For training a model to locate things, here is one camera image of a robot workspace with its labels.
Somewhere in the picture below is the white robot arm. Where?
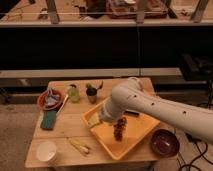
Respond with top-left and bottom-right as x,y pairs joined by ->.
89,77 -> 213,144

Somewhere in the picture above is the small metal cup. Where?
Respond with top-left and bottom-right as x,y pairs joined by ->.
86,88 -> 97,104

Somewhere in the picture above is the green translucent plastic cup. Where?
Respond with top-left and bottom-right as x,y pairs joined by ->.
67,87 -> 80,103

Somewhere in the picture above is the white plastic cup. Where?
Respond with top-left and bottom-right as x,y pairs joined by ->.
36,141 -> 57,163

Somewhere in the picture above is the green toy vegetable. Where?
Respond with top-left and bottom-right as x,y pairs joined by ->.
86,83 -> 97,96

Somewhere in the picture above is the wooden table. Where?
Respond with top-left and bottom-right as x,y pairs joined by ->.
24,77 -> 178,169

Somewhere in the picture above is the black striped block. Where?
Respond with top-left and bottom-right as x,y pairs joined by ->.
124,110 -> 140,117

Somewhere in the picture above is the white spoon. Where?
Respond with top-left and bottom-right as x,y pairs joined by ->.
56,94 -> 69,116

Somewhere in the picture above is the yellow plastic tray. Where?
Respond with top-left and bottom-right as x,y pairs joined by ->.
82,102 -> 160,160

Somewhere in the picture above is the green sponge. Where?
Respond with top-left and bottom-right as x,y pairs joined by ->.
40,110 -> 56,130

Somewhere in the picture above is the orange plate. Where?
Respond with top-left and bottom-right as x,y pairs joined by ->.
37,90 -> 63,110

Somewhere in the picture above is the crumpled blue white cloth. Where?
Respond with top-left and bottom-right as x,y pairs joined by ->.
45,88 -> 60,107

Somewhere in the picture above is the dark red bowl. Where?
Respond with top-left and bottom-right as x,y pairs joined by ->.
150,129 -> 180,158

